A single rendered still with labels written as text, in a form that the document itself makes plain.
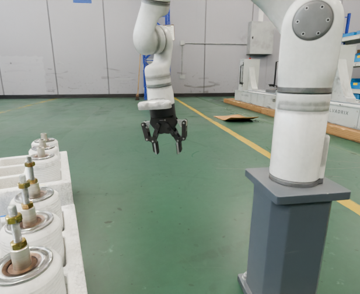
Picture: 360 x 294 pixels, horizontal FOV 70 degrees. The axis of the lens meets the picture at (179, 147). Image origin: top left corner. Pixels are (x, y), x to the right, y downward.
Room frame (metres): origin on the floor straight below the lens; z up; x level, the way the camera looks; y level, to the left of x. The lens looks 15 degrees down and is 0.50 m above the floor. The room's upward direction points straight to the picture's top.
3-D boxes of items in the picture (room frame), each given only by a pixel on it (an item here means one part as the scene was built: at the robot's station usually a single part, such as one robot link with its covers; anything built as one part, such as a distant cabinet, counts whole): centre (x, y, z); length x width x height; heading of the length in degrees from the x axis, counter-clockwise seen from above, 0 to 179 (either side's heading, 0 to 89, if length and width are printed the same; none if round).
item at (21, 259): (0.30, 0.21, 0.26); 0.02 x 0.02 x 0.03
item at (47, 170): (0.80, 0.45, 0.16); 0.10 x 0.10 x 0.18
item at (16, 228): (0.30, 0.21, 0.30); 0.01 x 0.01 x 0.08
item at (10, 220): (0.30, 0.21, 0.32); 0.02 x 0.02 x 0.01; 16
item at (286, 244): (0.49, -0.23, 0.15); 0.15 x 0.15 x 0.30; 9
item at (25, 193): (0.41, 0.26, 0.30); 0.01 x 0.01 x 0.08
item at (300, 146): (0.49, -0.23, 0.39); 0.09 x 0.09 x 0.17; 9
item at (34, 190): (0.51, 0.31, 0.26); 0.02 x 0.02 x 0.03
